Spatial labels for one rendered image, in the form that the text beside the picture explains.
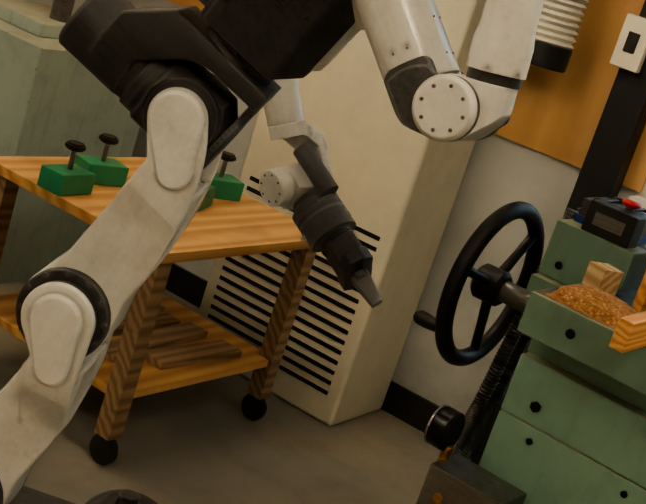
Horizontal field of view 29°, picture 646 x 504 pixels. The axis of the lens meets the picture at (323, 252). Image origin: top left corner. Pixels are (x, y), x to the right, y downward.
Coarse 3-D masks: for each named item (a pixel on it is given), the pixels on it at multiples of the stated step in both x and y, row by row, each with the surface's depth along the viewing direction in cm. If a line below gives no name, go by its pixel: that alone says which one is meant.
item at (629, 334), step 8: (624, 320) 153; (632, 320) 154; (640, 320) 155; (616, 328) 154; (624, 328) 153; (632, 328) 153; (640, 328) 155; (616, 336) 154; (624, 336) 153; (632, 336) 154; (640, 336) 156; (616, 344) 154; (624, 344) 153; (632, 344) 155; (640, 344) 158
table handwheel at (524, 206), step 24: (504, 216) 193; (528, 216) 199; (480, 240) 190; (528, 240) 206; (456, 264) 190; (504, 264) 203; (528, 264) 211; (456, 288) 190; (480, 288) 200; (504, 288) 199; (480, 312) 204; (504, 312) 212; (480, 336) 205; (456, 360) 200
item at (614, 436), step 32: (512, 384) 176; (544, 384) 173; (576, 384) 171; (544, 416) 174; (576, 416) 171; (608, 416) 168; (640, 416) 166; (576, 448) 171; (608, 448) 168; (640, 448) 166; (640, 480) 166
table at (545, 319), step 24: (528, 288) 192; (552, 288) 174; (528, 312) 169; (552, 312) 167; (576, 312) 166; (552, 336) 168; (576, 336) 166; (600, 336) 164; (600, 360) 164; (624, 360) 162; (624, 384) 162
